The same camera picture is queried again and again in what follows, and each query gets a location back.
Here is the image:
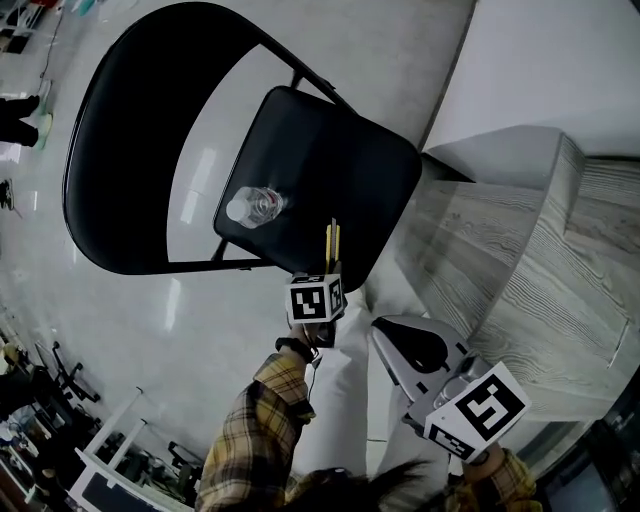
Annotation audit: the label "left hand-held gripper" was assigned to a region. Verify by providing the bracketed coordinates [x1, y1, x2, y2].
[284, 272, 349, 350]

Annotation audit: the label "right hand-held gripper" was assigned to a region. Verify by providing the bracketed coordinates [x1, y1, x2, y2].
[369, 313, 532, 462]

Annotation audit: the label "yellow black utility knife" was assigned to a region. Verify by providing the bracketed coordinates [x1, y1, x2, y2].
[324, 217, 344, 275]

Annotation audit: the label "person's left forearm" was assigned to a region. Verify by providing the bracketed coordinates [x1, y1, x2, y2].
[194, 322, 322, 512]

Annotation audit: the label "person's right forearm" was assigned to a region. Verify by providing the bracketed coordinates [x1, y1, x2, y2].
[449, 442, 544, 512]

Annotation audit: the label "black wrist watch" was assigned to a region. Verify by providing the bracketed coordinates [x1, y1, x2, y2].
[274, 336, 321, 365]

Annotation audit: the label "person's legs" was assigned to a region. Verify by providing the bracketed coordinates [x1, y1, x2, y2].
[292, 287, 454, 501]

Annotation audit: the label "grey wooden desk with shelves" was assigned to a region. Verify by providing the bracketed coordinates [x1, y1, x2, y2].
[389, 177, 636, 426]

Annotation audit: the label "clear plastic water bottle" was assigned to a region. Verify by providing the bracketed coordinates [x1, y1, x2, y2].
[225, 185, 285, 230]

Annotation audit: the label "dark glass door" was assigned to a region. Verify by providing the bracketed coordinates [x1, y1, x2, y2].
[539, 414, 640, 512]

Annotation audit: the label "black office chair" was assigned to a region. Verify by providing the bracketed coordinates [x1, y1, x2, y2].
[34, 341, 102, 406]

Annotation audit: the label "black folding chair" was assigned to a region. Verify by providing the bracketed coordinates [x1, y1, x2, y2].
[62, 1, 424, 295]

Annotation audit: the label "cluttered white worktable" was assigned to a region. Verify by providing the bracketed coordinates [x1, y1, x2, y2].
[0, 387, 201, 512]

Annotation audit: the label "scattered paper litter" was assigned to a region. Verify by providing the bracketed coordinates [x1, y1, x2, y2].
[69, 0, 141, 16]

